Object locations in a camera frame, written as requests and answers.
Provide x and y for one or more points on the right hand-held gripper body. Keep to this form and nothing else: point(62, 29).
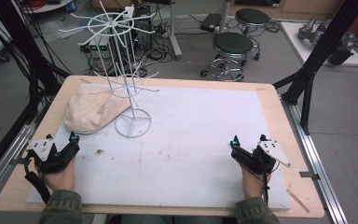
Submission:
point(254, 161)

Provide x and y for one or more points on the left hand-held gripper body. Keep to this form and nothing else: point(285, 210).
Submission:
point(51, 160)

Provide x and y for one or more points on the person's left hand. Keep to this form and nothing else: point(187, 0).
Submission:
point(60, 179)

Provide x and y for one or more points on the person's right hand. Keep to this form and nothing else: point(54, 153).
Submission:
point(253, 185)

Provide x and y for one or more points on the wooden table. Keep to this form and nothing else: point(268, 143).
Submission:
point(279, 124)

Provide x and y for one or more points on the beige cloth hat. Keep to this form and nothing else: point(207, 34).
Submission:
point(88, 110)

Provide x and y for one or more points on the white foam mat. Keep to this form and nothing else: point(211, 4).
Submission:
point(183, 149)

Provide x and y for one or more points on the grey tape piece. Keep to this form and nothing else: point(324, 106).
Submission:
point(309, 175)

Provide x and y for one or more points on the thin wooden stick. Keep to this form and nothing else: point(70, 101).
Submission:
point(298, 201)

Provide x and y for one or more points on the bench power supply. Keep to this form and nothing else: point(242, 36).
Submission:
point(100, 49)

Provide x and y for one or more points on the black round stool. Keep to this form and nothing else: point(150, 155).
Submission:
point(252, 17)
point(233, 45)

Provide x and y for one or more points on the white platform board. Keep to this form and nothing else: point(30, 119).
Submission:
point(298, 40)

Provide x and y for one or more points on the black flat box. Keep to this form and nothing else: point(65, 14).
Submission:
point(210, 21)

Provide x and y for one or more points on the grey metal table leg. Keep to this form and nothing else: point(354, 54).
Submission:
point(174, 31)

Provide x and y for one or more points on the black computer tower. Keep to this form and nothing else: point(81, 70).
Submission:
point(143, 29)

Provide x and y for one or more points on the aluminium rail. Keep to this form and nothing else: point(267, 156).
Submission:
point(317, 161)
point(3, 161)

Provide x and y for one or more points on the black metal frame strut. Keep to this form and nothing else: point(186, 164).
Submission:
point(28, 56)
point(320, 56)

